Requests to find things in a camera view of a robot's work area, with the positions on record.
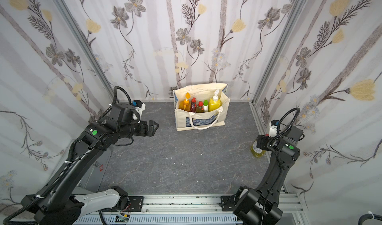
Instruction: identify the cream canvas starry-night shopping bag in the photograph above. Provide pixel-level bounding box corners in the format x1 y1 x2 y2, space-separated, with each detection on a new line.
173 83 230 131

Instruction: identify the orange dish soap bottle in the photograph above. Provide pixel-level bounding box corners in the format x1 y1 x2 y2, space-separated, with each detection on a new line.
179 93 191 112

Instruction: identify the red dish soap bottle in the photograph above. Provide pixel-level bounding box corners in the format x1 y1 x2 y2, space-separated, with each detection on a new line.
190 98 197 113

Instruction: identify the green red-capped dish soap bottle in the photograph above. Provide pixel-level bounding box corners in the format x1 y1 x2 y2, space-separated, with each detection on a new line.
196 101 205 113

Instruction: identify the white green-capped soap bottle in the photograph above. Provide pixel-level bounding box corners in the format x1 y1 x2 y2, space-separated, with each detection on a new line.
203 100 209 112

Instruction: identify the yellow pump dish soap bottle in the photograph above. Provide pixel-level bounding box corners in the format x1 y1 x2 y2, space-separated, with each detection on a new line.
208 89 221 112

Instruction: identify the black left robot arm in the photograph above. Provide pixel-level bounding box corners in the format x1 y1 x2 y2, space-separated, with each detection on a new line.
3 86 159 225

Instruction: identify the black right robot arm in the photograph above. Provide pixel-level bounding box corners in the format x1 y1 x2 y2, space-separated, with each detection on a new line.
233 107 304 225

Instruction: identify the yellow-green red-capped bottle at wall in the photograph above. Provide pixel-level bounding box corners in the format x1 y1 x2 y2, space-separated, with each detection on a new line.
250 141 266 158

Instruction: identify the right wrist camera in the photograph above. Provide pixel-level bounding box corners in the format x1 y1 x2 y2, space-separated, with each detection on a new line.
268 119 279 137

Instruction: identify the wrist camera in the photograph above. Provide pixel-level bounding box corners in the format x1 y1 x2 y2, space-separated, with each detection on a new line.
132 100 146 122
268 119 279 137

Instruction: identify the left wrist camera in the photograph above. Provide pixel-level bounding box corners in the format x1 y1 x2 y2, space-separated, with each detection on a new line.
132 100 146 122

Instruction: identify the grey metal box with handle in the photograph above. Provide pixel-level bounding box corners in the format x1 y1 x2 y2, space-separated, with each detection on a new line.
76 149 111 193

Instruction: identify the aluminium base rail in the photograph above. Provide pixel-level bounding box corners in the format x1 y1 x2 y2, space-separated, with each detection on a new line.
56 193 305 225

